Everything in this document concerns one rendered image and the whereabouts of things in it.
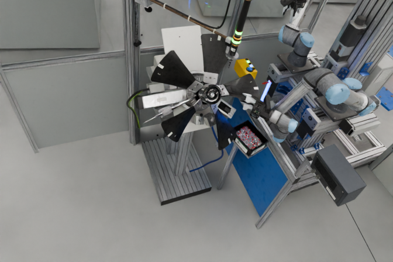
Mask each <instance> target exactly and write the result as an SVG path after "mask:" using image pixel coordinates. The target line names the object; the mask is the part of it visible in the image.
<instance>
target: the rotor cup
mask: <svg viewBox="0 0 393 262"><path fill-rule="evenodd" d="M201 83H203V84H204V86H203V87H202V88H201V89H199V90H198V91H197V92H194V98H195V100H196V101H197V100H198V99H199V98H200V99H201V101H202V104H203V105H206V104H210V105H213V104H216V103H218V102H219V101H220V99H221V96H222V91H221V90H220V88H219V87H218V86H217V85H215V84H210V83H205V82H203V81H201ZM202 89H204V90H202ZM211 93H214V96H211ZM204 101H205V102H204Z"/></svg>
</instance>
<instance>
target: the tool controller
mask: <svg viewBox="0 0 393 262"><path fill-rule="evenodd" d="M311 169H312V170H311V173H315V174H316V176H315V178H316V179H317V180H318V179H319V180H320V182H321V183H322V185H323V186H324V188H325V189H326V190H327V192H328V193H329V195H330V196H331V198H332V199H333V201H334V202H335V204H336V205H337V206H341V205H344V204H346V203H348V202H350V201H352V200H355V199H356V198H357V197H358V195H359V194H360V193H361V192H362V191H363V189H364V188H365V187H366V186H367V185H366V183H365V182H364V181H363V180H362V178H361V177H360V176H359V175H358V173H357V172H356V170H355V169H354V168H353V167H352V165H351V164H350V163H349V162H348V160H347V159H346V158H345V156H344V155H343V154H342V152H341V151H340V150H339V149H338V148H337V146H336V145H335V144H332V145H330V146H327V147H325V148H322V149H320V150H318V151H317V152H316V154H315V156H314V158H313V161H312V163H311Z"/></svg>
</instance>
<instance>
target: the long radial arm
mask: <svg viewBox="0 0 393 262"><path fill-rule="evenodd" d="M187 90H188V89H184V88H180V89H177V88H176V89H169V90H165V91H164V92H157V93H153V94H148V93H147V94H141V95H140V96H142V99H143V106H144V109H145V108H151V107H155V106H161V105H167V104H173V103H177V102H183V101H186V100H188V93H187V92H188V91H187Z"/></svg>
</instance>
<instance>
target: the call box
mask: <svg viewBox="0 0 393 262"><path fill-rule="evenodd" d="M248 67H250V65H249V64H248V62H247V61H246V60H245V58H244V59H240V60H236V63H235V67H234V70H235V71H236V73H237V74H238V76H239V78H240V77H242V76H244V75H247V74H251V75H252V76H253V78H254V79H255V77H256V75H257V70H254V69H253V70H252V71H248V70H247V68H248Z"/></svg>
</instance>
